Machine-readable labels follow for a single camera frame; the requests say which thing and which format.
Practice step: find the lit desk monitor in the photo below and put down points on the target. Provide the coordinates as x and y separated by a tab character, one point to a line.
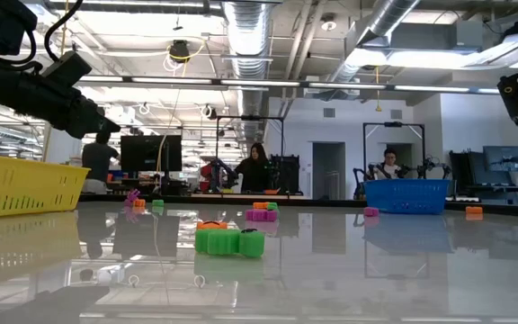
504	157

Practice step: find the blue plastic basket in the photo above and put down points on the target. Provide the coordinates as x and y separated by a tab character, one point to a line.
407	195

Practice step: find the background black robot arms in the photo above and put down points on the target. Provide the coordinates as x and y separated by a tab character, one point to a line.
434	165

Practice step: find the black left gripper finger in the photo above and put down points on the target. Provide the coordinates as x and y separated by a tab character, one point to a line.
108	127

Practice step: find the black aluminium rig frame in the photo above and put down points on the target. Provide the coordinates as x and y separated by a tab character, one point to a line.
331	202

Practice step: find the background black robot arm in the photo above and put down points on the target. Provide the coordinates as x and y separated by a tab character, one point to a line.
223	173

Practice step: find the black cabinet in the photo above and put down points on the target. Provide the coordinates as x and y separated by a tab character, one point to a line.
290	175

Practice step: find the gray door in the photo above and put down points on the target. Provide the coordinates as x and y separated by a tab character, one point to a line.
328	171

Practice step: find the yellow plastic basket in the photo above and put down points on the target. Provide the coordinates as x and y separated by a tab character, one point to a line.
25	189

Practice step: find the black overhead camera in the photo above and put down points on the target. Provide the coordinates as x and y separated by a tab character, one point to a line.
179	50

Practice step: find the square wall vent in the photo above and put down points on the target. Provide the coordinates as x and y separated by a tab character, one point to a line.
329	112
396	114

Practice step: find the wooden top gray workbench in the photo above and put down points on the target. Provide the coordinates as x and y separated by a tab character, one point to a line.
241	195

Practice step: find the round ceiling fixture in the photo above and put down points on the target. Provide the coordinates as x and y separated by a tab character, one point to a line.
328	23

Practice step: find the large silver air duct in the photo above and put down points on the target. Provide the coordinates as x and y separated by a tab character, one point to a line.
247	45

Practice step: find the blue storage bin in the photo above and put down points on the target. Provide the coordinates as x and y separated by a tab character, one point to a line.
115	174

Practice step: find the black computer monitor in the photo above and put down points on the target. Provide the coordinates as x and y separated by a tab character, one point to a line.
151	153

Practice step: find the LED light bar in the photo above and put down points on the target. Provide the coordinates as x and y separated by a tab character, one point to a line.
173	80

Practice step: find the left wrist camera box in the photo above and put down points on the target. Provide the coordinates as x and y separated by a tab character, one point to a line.
68	67

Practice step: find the person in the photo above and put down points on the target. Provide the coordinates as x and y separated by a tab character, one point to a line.
99	162
254	173
389	168

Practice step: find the black workstation frame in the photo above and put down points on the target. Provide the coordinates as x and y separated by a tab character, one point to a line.
250	117
394	123

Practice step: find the slanted silver air duct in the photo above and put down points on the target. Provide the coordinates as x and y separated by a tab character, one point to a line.
376	27

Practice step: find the dark desk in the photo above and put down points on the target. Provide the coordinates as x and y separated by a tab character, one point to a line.
493	189

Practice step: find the dark desk monitor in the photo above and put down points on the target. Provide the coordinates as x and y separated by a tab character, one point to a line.
466	168

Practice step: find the orange pumpkin Halloween decoration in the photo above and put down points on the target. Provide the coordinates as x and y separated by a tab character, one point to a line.
211	225

